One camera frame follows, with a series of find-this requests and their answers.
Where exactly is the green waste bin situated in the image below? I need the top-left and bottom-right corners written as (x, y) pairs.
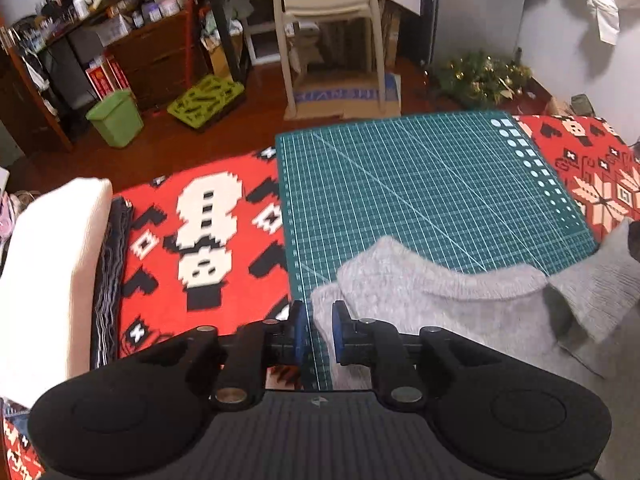
top-left (86, 89), bottom-right (145, 149)

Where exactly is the wooden drawer cabinet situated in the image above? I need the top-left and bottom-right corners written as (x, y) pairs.
top-left (107, 10), bottom-right (208, 111)

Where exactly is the green cutting mat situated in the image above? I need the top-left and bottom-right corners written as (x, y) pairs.
top-left (275, 110), bottom-right (599, 391)

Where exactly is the red patterned blanket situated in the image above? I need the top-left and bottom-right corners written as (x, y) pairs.
top-left (0, 114), bottom-right (640, 480)

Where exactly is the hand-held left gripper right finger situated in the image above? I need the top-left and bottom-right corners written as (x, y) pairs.
top-left (332, 301), bottom-right (481, 413)

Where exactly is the folded cream cloth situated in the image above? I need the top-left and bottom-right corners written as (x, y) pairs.
top-left (0, 177), bottom-right (113, 408)

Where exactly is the folded dark striped cloth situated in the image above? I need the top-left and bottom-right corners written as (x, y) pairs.
top-left (90, 197), bottom-right (135, 368)

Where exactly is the beige chair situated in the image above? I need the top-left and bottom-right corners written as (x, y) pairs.
top-left (270, 0), bottom-right (388, 113)

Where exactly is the grey knit sweater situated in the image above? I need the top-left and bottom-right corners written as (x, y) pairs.
top-left (311, 219), bottom-right (640, 391)

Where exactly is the red box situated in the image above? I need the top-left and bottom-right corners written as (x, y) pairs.
top-left (85, 57), bottom-right (132, 101)

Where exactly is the white curtain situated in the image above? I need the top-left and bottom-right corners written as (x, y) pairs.
top-left (557, 0), bottom-right (640, 46)

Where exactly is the cluttered black desk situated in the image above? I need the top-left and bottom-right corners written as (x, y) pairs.
top-left (10, 0), bottom-right (251, 141)

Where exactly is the grey refrigerator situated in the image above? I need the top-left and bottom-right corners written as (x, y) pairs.
top-left (425, 0), bottom-right (531, 66)

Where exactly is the white storage rack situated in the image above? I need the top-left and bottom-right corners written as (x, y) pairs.
top-left (230, 0), bottom-right (281, 66)

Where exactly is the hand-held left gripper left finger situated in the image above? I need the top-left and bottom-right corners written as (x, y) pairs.
top-left (170, 301), bottom-right (307, 411)

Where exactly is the flat cardboard box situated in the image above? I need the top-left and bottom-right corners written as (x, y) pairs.
top-left (284, 72), bottom-right (402, 121)

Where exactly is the red pole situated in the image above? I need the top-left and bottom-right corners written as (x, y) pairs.
top-left (186, 0), bottom-right (199, 86)

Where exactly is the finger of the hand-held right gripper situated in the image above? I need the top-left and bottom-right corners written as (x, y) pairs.
top-left (626, 219), bottom-right (640, 263)

